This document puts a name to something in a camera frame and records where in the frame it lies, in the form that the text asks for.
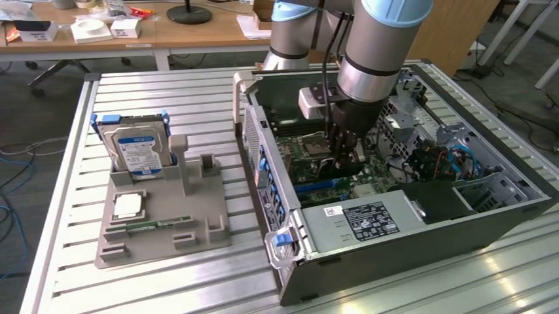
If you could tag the open dark grey PC case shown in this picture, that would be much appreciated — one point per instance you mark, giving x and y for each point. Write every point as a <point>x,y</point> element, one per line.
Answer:
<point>393,261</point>

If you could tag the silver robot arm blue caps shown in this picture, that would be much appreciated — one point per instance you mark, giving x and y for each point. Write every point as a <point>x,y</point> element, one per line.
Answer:
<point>375,49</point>

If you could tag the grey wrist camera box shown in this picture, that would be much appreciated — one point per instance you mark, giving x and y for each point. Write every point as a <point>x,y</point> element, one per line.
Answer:
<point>310,104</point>

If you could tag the white metal table frame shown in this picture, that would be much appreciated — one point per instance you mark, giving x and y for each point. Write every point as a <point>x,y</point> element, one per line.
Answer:
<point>520,32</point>

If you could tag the CPU socket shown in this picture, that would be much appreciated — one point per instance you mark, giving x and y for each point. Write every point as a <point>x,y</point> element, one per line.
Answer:
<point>313,146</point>

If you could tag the brown cardboard box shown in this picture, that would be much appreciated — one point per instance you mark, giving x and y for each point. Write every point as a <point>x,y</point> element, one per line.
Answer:
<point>262,10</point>

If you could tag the perforated metal disk bay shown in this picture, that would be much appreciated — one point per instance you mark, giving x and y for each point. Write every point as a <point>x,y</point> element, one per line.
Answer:
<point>406,131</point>

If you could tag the white box with black lid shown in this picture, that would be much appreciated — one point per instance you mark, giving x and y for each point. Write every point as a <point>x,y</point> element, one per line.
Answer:
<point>35,31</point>

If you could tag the grey power supply unit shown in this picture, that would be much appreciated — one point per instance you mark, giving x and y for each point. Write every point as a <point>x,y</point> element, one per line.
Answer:
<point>362,222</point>

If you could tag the black chair base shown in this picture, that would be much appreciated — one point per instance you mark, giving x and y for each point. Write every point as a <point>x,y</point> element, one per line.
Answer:
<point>53,72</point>

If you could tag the blue expansion slot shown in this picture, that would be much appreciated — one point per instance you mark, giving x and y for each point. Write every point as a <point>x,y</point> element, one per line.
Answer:
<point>314,187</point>

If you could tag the black round lamp base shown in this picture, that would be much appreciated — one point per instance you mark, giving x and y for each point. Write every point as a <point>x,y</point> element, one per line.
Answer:
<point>190,15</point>

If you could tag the silver drive cage bracket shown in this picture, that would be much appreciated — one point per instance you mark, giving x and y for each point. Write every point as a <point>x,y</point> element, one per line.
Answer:
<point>494,193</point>

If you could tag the silver CPU chip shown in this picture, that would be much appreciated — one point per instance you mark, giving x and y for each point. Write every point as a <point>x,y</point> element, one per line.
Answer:
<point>129,206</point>

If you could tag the small white printed box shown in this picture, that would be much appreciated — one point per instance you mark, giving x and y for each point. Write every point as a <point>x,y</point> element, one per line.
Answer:
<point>126,28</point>

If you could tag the hard disk in blue caddy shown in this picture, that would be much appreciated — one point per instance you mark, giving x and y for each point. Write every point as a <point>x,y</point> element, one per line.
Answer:
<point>135,150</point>

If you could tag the green motherboard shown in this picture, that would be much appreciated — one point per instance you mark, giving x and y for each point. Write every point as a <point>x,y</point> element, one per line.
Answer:
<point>375,173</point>

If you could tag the green RAM stick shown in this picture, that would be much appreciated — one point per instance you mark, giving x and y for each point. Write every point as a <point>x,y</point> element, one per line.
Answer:
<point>149,225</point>

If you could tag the blue release latch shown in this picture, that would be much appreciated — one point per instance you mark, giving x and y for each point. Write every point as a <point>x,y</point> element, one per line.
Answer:
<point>281,238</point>

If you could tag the stack of white papers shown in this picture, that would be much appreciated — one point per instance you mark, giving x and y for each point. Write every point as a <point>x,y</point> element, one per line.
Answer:
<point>254,29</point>

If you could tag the grey plastic parts rack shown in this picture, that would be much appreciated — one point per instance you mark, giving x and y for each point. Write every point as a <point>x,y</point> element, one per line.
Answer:
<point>166,209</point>

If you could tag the black graphics card silver bracket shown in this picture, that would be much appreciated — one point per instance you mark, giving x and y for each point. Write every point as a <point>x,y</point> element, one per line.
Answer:
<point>326,170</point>

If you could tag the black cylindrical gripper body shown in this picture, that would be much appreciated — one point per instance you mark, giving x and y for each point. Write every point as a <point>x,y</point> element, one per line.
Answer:
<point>355,117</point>

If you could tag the white round-hole dispenser box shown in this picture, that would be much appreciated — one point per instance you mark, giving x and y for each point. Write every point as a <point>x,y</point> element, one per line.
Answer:
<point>90,31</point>

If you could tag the black floor power box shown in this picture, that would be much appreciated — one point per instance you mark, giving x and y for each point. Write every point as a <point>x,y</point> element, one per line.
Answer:
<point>481,72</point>

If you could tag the red packet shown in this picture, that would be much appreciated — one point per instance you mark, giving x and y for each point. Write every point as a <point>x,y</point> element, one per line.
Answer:
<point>141,12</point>

